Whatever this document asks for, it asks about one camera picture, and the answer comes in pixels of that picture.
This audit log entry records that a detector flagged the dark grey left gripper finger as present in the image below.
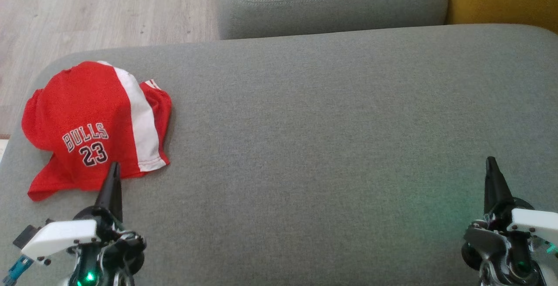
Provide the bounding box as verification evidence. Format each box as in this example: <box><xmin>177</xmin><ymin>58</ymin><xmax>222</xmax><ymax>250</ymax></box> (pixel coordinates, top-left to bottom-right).
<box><xmin>95</xmin><ymin>162</ymin><xmax>123</xmax><ymax>222</ymax></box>

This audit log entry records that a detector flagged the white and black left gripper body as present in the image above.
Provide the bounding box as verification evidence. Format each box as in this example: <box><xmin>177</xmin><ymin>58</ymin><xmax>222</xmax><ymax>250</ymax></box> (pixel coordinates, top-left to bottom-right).
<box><xmin>22</xmin><ymin>207</ymin><xmax>148</xmax><ymax>286</ymax></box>

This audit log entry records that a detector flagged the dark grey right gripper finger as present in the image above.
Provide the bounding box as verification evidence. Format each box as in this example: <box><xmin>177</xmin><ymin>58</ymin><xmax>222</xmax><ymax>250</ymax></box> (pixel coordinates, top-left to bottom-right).
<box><xmin>484</xmin><ymin>156</ymin><xmax>516</xmax><ymax>215</ymax></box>

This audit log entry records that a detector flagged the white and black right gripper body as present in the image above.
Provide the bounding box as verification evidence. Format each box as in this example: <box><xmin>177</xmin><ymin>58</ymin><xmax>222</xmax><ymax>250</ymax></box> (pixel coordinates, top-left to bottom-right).
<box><xmin>461</xmin><ymin>197</ymin><xmax>558</xmax><ymax>286</ymax></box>

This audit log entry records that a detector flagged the red Bulls 23 jersey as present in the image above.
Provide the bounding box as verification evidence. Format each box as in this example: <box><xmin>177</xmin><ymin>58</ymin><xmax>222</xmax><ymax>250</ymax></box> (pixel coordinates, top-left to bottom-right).
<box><xmin>21</xmin><ymin>61</ymin><xmax>170</xmax><ymax>202</ymax></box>

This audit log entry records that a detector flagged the small grey sofa cushion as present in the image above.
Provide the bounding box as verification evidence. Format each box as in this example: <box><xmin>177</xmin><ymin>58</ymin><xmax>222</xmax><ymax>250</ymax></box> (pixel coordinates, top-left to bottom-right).
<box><xmin>217</xmin><ymin>0</ymin><xmax>449</xmax><ymax>40</ymax></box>

